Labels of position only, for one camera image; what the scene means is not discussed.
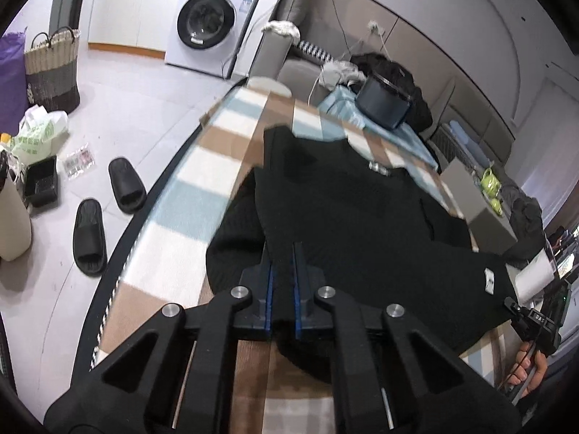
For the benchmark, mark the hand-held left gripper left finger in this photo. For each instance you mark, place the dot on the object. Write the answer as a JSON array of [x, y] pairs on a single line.
[[270, 298]]

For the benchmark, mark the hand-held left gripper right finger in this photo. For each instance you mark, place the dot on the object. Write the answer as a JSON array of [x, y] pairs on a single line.
[[297, 307]]

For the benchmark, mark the black knit sweater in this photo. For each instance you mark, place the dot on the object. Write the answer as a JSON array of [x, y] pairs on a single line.
[[362, 217]]

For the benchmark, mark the pale clothes heap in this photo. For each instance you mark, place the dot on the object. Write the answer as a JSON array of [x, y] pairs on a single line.
[[339, 72]]

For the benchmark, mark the person's right hand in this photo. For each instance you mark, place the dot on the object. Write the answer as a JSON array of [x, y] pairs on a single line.
[[527, 373]]

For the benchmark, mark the paper towel roll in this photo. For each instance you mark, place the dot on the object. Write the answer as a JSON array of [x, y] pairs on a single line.
[[533, 275]]

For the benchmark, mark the dark grey cloth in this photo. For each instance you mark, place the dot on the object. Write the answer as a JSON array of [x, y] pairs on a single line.
[[527, 217]]

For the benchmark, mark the grey coffee table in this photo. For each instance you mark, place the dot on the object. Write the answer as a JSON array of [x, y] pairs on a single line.
[[475, 221]]

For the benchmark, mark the green cup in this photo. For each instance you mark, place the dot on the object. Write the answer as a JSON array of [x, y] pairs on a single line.
[[497, 205]]

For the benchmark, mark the checkered blanket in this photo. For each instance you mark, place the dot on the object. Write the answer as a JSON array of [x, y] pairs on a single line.
[[203, 167]]

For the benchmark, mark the green teapot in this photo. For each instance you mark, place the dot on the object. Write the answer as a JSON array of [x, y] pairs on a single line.
[[489, 181]]

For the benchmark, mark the black slipper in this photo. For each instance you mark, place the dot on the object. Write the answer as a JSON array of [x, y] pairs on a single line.
[[90, 239], [126, 185]]

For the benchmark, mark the light blue pillow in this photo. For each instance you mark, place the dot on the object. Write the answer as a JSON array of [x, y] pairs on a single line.
[[470, 142]]

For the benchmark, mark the light blue cloth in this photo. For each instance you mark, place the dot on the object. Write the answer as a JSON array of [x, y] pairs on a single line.
[[407, 142]]

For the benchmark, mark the white round stool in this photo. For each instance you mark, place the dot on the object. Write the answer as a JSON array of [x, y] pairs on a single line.
[[269, 86]]

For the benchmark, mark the dark blue pot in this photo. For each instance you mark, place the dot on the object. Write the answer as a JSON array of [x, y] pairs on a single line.
[[382, 101]]

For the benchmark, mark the grey sofa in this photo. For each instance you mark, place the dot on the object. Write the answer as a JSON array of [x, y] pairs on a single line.
[[294, 72]]

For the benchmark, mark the small printed packet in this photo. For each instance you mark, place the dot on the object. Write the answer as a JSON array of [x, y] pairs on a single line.
[[79, 159]]

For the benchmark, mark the black jacket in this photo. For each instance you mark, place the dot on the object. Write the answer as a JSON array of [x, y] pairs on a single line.
[[420, 104]]

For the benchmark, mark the houndstooth pillow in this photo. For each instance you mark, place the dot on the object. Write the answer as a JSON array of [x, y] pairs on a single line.
[[316, 49]]

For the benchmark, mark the black plastic tray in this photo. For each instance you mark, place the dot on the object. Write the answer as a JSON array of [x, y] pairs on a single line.
[[40, 181]]

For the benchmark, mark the white cloth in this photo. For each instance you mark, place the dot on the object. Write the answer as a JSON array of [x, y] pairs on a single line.
[[280, 28]]

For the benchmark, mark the white plastic bag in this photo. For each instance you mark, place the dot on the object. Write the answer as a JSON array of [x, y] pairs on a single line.
[[38, 133]]

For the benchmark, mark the white washing machine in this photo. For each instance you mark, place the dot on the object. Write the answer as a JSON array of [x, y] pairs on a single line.
[[206, 20]]

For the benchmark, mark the grey cushion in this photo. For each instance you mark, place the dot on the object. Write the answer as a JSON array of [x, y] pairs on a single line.
[[294, 7]]

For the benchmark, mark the woven two-tone basket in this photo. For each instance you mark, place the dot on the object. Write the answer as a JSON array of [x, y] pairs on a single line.
[[52, 72]]

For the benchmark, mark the white base cabinet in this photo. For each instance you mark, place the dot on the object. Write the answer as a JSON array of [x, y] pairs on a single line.
[[131, 13]]

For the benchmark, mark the purple bag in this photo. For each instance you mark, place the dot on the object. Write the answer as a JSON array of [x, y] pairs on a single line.
[[11, 81]]

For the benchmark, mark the white wall socket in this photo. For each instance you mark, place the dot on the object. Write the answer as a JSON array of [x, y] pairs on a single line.
[[377, 28]]

